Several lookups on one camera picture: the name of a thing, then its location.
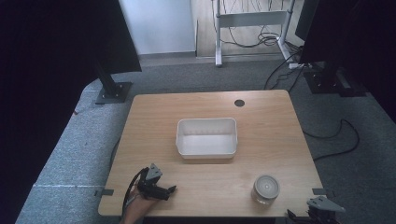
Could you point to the grey table edge bracket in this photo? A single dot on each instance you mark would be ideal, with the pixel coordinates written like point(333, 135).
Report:
point(320, 191)
point(105, 192)

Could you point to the black curtain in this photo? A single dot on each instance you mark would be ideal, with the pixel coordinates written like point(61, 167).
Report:
point(358, 37)
point(46, 62)

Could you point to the black table grommet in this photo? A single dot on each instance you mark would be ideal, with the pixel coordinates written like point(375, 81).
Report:
point(239, 103)

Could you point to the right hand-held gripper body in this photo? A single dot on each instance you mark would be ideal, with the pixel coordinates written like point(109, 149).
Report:
point(323, 207)

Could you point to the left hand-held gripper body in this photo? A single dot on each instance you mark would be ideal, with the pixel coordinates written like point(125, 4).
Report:
point(153, 189)

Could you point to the black stand with base plate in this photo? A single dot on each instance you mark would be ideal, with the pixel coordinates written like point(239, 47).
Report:
point(112, 90)
point(330, 82)

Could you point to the person's left hand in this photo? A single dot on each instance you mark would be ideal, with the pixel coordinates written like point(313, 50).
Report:
point(140, 201)

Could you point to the white power strip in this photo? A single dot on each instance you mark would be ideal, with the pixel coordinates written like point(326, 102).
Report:
point(297, 65)

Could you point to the white desk frame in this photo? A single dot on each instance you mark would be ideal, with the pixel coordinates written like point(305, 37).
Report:
point(249, 18)

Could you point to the white plastic bin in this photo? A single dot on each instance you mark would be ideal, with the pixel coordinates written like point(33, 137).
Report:
point(206, 146)

